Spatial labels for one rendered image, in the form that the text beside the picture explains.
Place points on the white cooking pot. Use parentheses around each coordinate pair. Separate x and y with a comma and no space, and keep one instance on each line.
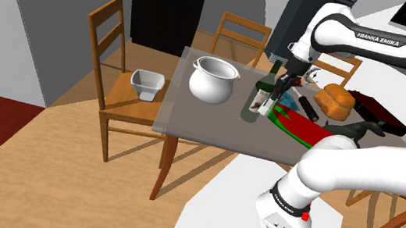
(212,84)

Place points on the dark dinosaur figure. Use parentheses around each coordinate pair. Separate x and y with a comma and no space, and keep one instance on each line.
(354,129)

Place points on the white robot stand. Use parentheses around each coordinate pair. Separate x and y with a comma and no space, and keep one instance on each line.
(221,223)

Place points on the dark red box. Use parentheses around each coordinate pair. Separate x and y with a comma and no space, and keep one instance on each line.
(375,112)

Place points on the dark grey tall cabinet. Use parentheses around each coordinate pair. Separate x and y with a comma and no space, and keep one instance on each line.
(294,20)

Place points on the small silver object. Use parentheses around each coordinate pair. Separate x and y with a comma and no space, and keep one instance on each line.
(311,77)

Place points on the white square bowl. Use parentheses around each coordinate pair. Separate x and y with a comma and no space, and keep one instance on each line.
(147,84)

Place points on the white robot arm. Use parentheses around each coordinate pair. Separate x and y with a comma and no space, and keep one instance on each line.
(373,169)

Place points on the red and green book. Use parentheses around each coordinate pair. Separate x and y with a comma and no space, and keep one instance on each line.
(301,126)

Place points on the green wine bottle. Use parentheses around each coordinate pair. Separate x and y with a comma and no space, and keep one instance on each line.
(255,108)

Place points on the black cabinet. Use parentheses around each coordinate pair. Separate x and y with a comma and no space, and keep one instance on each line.
(164,13)

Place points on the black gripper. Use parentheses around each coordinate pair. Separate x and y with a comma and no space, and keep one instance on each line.
(296,71)

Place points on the grey top wooden table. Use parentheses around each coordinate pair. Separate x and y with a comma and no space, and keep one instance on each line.
(205,123)

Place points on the wooden chair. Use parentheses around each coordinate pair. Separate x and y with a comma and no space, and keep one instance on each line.
(397,220)
(243,26)
(127,103)
(340,70)

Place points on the brown bread loaf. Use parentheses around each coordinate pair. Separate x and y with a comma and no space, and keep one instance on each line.
(335,102)

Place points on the blue flat object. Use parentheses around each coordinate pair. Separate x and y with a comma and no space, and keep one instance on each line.
(290,100)

